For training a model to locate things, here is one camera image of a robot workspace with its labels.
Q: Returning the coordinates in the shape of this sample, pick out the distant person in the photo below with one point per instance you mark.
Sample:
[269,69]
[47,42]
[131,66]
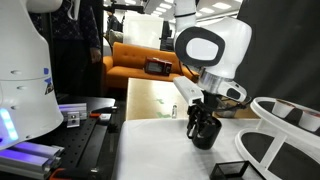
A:
[113,21]

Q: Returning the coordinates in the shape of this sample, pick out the white dish rack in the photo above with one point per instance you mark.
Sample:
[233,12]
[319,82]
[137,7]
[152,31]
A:
[255,106]

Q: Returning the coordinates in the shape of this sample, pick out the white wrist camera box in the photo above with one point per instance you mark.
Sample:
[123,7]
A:
[188,90]

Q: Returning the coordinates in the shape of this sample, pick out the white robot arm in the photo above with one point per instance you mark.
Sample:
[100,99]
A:
[230,43]

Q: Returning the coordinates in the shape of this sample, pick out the person in dark clothes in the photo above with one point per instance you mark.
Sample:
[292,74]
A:
[73,30]

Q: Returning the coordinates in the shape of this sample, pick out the black breadboard table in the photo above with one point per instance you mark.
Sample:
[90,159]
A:
[80,136]

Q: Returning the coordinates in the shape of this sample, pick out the black curtain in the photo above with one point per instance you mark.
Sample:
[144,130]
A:
[286,50]

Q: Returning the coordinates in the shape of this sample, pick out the red microwave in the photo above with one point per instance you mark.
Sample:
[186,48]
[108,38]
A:
[157,66]

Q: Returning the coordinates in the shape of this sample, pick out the black see-through cube box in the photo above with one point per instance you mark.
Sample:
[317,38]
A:
[233,170]

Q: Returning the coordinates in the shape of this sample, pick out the small white block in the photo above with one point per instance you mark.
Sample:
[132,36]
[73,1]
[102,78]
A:
[105,117]

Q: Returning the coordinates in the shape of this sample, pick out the black mug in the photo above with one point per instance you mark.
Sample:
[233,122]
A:
[208,136]

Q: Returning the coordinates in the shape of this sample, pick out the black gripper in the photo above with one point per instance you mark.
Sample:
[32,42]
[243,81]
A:
[210,101]

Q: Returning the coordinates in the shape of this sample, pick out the aluminium extrusion bar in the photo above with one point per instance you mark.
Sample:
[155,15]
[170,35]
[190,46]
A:
[73,108]
[23,165]
[36,149]

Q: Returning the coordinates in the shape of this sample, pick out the metal corner bracket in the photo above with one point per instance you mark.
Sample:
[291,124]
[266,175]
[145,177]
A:
[73,120]

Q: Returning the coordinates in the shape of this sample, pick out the white board panel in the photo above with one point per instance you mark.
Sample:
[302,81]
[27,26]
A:
[143,30]

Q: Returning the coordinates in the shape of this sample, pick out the white coffee pod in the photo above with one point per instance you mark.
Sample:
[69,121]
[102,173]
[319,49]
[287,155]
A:
[310,120]
[282,108]

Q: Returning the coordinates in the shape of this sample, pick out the orange sofa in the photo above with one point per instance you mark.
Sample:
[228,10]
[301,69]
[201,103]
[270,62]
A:
[133,58]

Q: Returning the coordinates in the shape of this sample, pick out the white cloth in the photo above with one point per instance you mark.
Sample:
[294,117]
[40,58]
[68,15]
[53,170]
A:
[156,150]

